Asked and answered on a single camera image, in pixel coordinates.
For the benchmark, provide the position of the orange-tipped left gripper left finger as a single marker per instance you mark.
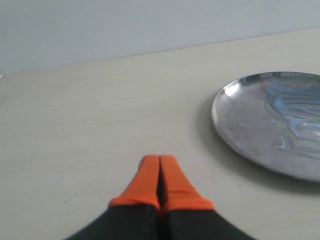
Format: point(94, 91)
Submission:
point(134, 214)

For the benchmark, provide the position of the round stainless steel plate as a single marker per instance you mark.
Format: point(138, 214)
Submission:
point(240, 118)

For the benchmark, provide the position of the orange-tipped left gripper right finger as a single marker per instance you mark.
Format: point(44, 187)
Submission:
point(188, 215)

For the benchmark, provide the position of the smeared light blue paste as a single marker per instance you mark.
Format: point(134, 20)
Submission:
point(297, 108)

